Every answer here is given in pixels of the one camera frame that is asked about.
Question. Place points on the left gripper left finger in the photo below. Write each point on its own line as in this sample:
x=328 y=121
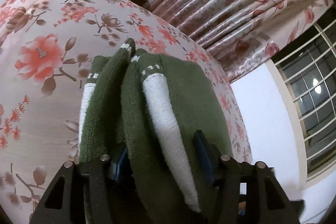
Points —
x=86 y=192

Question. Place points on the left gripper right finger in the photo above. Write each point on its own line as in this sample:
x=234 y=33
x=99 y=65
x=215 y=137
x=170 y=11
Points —
x=235 y=181

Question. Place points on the green and white knit sweater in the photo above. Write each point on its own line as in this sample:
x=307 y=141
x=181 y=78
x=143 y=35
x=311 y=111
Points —
x=155 y=103

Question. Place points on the white barred window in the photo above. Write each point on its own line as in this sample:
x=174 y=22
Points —
x=304 y=72

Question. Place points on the floral pink bed sheet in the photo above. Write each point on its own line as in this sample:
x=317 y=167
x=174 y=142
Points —
x=47 y=48

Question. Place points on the pink floral curtain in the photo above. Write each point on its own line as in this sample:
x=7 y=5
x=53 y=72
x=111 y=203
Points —
x=241 y=34

